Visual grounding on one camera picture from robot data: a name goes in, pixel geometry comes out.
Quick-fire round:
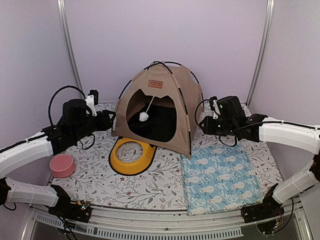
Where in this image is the beige fabric pet tent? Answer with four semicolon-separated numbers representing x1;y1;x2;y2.
111;60;203;160

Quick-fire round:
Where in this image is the blue snowman pattern mat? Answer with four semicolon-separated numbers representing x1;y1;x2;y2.
181;144;263;216

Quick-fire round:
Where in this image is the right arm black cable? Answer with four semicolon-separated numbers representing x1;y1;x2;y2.
194;98;283;148

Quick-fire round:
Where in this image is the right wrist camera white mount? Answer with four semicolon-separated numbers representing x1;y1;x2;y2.
209;96;221;119

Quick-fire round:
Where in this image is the yellow pet bowl stand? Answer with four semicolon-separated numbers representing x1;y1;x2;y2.
108;137;157;176

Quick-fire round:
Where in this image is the white pompom hanging toy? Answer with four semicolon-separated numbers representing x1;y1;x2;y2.
139;96;155;122

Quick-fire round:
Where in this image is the right aluminium frame post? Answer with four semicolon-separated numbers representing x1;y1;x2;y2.
245;0;275;108

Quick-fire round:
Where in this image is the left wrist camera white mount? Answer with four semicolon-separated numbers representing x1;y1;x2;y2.
85;95;97;117

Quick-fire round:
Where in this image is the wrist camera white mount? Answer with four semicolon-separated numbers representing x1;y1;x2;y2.
85;95;97;117
209;96;221;119

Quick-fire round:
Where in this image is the aluminium frame post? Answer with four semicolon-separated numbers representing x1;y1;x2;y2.
245;0;275;108
56;0;84;92

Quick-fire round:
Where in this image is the left aluminium frame post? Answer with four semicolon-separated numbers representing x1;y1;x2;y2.
56;0;84;92

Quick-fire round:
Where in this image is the aluminium front rail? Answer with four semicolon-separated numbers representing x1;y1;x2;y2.
22;197;317;240

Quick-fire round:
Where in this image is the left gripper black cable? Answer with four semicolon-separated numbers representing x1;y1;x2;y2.
48;85;96;151

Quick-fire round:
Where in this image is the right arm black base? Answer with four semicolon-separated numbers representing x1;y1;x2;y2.
240;183;285;235

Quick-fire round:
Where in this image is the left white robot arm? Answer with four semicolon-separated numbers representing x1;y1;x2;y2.
0;99;116;207

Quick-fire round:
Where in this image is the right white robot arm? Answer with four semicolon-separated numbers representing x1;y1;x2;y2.
196;95;320;206

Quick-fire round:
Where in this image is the pink round bowl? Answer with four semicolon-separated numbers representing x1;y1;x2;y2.
49;154;76;178

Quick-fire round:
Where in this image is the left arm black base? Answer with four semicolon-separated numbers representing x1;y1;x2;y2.
48;184;92;223

